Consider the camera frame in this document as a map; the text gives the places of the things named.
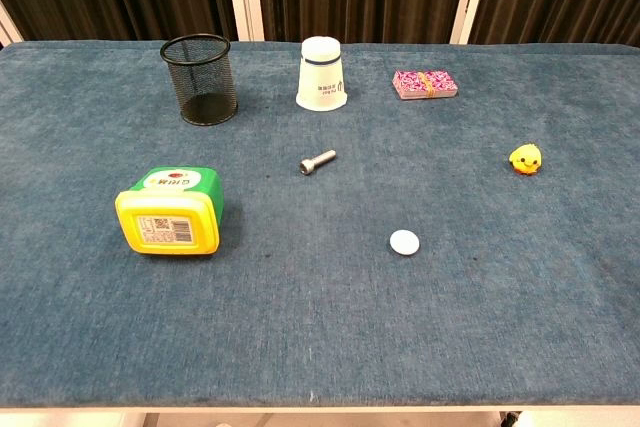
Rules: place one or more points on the silver metal bolt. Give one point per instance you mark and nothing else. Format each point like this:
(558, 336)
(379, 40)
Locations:
(316, 162)

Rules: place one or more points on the yellow chick toy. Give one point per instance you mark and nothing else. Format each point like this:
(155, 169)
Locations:
(524, 159)

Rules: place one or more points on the pink card deck with band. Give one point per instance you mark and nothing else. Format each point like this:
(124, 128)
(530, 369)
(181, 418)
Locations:
(425, 84)

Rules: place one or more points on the white paper cup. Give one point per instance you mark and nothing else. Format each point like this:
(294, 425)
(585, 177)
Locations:
(321, 78)

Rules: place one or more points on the blue table cloth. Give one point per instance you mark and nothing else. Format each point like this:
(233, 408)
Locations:
(320, 297)

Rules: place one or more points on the black mesh pen holder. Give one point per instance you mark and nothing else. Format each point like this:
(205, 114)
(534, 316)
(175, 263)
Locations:
(200, 78)

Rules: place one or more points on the green box with yellow lid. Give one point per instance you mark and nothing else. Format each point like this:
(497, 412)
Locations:
(170, 212)

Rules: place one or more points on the white round disc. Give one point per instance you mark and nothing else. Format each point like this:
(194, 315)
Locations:
(404, 242)

